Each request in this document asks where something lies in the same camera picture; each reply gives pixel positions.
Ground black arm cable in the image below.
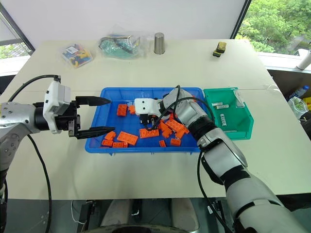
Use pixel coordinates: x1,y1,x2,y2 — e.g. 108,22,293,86
7,74,61,233
143,84,234,233

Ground clear bag with teal items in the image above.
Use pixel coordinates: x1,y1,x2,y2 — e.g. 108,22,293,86
98,23,148,59

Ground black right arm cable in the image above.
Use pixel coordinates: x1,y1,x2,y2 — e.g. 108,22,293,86
143,84,234,233

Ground green plastic bin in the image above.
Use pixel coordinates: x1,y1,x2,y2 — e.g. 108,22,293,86
203,87,255,141

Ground clear plastic water bottle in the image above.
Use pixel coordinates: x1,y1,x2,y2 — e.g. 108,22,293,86
287,84,311,119

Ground steel cup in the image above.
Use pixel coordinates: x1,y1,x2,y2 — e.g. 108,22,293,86
153,32,167,55

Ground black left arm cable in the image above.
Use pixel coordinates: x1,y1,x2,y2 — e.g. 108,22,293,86
7,74,61,233

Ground thin white cable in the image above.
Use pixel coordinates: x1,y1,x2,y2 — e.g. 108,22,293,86
71,200,86,224

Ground clear box of coloured pieces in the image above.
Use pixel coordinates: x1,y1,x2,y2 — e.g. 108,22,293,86
60,43,94,70

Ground pale rounded leg cover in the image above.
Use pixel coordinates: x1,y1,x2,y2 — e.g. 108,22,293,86
100,200,132,227
171,199,198,226

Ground dark rounded shape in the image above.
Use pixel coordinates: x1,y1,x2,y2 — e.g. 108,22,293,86
96,218,200,233

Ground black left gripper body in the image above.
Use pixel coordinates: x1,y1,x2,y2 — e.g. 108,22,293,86
54,100,82,138

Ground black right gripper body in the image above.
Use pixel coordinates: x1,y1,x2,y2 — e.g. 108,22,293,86
139,112,160,125

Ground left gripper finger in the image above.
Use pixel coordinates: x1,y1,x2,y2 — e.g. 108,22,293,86
73,126,116,140
75,96,113,107

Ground black window frame bar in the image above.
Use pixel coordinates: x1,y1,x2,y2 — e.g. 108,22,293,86
229,0,252,40
0,3,35,52

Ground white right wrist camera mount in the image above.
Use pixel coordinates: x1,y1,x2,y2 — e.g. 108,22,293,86
134,98,162,117

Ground clear label card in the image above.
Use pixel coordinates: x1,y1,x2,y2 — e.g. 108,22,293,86
233,89,245,108

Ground black table leg bracket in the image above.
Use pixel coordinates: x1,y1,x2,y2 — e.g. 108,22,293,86
81,200,96,230

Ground yellow black toy vehicle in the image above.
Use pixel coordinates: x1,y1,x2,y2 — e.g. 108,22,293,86
212,41,227,58

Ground blue plastic bin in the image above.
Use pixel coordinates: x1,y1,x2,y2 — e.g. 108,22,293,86
85,87,207,155

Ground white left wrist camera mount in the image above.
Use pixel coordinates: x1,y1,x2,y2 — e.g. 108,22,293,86
43,80,71,134

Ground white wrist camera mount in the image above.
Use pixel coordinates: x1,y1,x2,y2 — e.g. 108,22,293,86
43,80,71,134
134,98,162,117

